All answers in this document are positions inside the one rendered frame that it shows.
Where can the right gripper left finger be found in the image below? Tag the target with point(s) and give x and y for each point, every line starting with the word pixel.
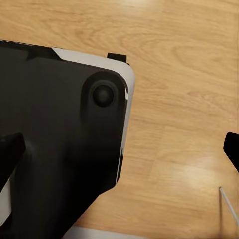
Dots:
pixel 12 148

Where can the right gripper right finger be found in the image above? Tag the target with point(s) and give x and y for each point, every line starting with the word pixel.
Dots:
pixel 231 148

